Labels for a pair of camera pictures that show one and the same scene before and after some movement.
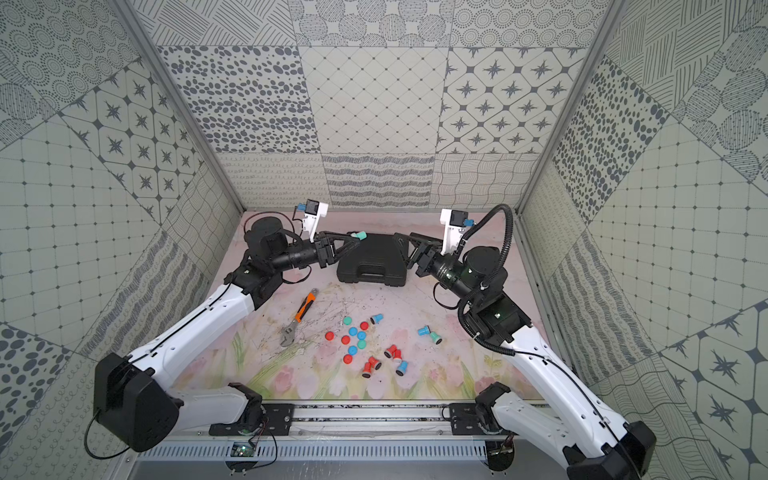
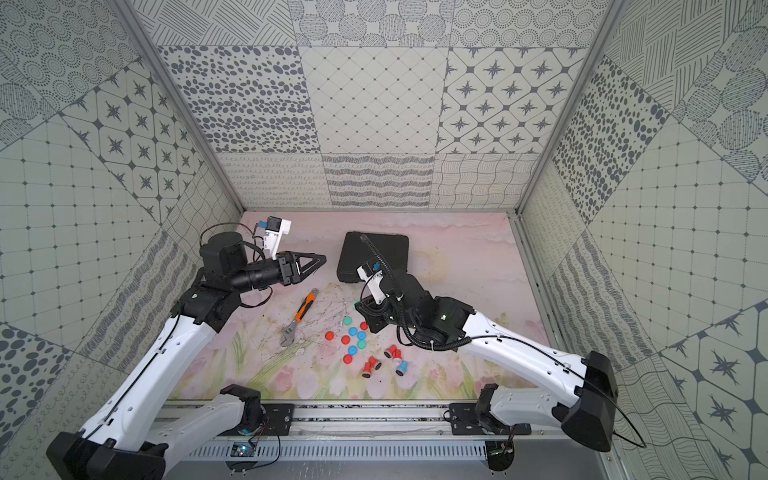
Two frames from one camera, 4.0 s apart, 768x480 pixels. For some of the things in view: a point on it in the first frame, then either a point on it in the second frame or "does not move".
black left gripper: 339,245 to 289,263
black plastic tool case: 377,258 does not move
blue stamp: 402,367 does not move
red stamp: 393,352 does not move
